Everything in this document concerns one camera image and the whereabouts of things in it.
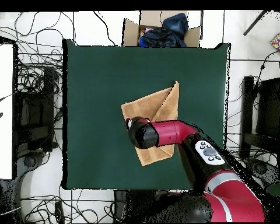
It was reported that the orange terry towel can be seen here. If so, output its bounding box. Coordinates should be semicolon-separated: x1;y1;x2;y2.
120;80;180;167

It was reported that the dark green table cloth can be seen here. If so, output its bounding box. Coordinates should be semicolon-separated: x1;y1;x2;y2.
62;38;232;191

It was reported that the brown cardboard box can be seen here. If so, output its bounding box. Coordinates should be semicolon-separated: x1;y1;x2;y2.
122;10;202;48

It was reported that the dark blue clothing pile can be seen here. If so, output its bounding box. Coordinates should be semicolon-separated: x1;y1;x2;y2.
138;12;189;48

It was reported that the gray round chair base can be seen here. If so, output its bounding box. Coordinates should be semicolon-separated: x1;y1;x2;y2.
244;157;280;186
13;151;46;187

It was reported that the black power strip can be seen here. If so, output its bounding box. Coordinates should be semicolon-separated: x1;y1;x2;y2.
54;200;66;224

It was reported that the white side table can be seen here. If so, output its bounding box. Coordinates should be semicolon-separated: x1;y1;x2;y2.
0;43;15;181

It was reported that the dark thin rod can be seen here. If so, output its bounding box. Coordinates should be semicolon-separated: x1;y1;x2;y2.
242;10;270;36

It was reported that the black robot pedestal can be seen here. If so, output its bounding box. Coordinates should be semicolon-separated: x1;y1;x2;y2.
113;190;169;224

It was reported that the black floor cable tangle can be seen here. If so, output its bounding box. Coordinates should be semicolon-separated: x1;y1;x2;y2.
20;194;116;224

